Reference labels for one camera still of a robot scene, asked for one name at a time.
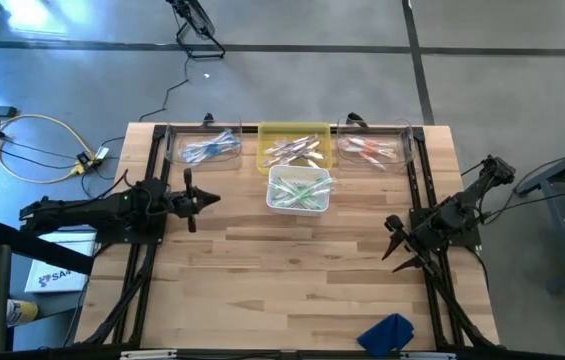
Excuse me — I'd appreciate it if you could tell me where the purple toothbrush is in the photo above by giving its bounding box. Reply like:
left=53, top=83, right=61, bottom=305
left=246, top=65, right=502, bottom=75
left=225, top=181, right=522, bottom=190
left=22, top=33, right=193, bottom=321
left=263, top=149, right=308, bottom=169
left=281, top=147, right=321, bottom=169
left=264, top=142, right=322, bottom=166
left=269, top=134, right=319, bottom=155
left=271, top=133, right=320, bottom=157
left=276, top=139, right=324, bottom=161
left=267, top=141, right=308, bottom=156

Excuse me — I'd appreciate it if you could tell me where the black side desk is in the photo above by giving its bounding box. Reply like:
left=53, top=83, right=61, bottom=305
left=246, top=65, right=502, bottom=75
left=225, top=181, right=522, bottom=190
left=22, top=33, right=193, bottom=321
left=0, top=219, right=97, bottom=357

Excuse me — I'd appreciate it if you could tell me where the white printed box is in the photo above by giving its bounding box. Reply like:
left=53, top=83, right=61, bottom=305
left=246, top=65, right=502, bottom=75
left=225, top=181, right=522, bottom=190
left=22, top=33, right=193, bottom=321
left=23, top=231, right=98, bottom=294

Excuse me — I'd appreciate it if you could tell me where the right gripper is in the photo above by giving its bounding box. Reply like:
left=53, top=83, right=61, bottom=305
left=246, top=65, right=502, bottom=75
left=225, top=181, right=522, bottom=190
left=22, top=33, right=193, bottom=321
left=381, top=214, right=439, bottom=279

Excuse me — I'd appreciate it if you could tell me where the white LED strip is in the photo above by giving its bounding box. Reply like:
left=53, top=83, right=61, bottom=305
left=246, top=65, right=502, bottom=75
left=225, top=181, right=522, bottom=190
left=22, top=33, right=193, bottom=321
left=120, top=349, right=179, bottom=360
left=400, top=351, right=457, bottom=360

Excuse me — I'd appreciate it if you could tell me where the yellow cable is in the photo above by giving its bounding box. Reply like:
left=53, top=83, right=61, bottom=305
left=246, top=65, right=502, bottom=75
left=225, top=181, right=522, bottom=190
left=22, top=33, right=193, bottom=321
left=0, top=82, right=99, bottom=184

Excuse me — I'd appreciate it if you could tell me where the black power cable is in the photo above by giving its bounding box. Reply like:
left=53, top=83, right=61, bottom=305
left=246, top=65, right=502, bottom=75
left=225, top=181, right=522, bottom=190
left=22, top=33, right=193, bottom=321
left=136, top=54, right=192, bottom=124

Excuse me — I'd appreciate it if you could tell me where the blue toothbrush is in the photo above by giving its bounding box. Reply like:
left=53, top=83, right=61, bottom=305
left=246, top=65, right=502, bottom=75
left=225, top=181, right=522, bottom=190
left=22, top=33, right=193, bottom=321
left=180, top=137, right=241, bottom=162
left=179, top=134, right=233, bottom=164
left=184, top=141, right=242, bottom=164
left=186, top=128, right=238, bottom=156
left=181, top=144, right=241, bottom=165
left=181, top=130, right=236, bottom=160

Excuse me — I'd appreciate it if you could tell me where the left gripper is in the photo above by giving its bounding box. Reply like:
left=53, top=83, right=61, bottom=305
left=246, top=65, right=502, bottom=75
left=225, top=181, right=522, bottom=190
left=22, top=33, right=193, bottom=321
left=169, top=167, right=223, bottom=234

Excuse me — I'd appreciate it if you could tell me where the clear plastic bin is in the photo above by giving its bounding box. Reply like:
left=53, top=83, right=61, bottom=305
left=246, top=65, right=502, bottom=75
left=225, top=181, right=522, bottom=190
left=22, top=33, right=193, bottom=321
left=335, top=118, right=417, bottom=174
left=164, top=119, right=244, bottom=171

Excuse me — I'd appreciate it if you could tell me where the yellow can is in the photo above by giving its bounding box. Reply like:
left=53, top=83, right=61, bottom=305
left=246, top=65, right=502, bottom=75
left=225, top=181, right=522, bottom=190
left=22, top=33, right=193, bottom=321
left=5, top=298, right=40, bottom=328

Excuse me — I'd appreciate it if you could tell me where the white mesh basket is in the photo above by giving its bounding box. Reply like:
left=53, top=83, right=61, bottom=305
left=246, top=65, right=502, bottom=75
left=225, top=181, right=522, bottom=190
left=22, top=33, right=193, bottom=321
left=265, top=164, right=333, bottom=217

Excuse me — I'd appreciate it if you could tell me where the blue cloth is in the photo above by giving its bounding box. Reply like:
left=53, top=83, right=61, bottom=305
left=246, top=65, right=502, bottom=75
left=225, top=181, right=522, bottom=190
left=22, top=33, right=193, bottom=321
left=356, top=313, right=416, bottom=359

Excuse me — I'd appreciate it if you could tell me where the yellow plastic bin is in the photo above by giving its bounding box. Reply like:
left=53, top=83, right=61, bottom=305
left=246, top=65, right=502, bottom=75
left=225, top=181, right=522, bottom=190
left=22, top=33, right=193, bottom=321
left=256, top=122, right=334, bottom=176

